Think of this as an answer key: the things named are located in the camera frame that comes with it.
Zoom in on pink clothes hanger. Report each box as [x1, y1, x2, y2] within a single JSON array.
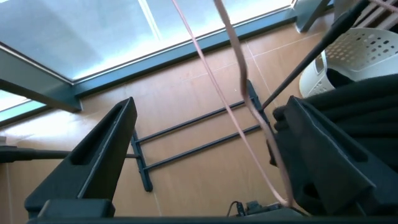
[[170, 0, 295, 208]]

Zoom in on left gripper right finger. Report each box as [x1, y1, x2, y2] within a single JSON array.
[[270, 95, 398, 215]]

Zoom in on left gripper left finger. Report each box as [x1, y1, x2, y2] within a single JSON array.
[[24, 96, 138, 218]]

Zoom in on black clothes rack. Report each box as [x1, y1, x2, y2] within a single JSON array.
[[0, 0, 371, 192]]

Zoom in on black shorts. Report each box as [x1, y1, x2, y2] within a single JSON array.
[[273, 68, 398, 175]]

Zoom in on beige curtain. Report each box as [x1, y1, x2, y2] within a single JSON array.
[[332, 0, 398, 30]]

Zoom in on white laundry basket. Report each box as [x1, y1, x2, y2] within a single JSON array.
[[298, 27, 398, 99]]

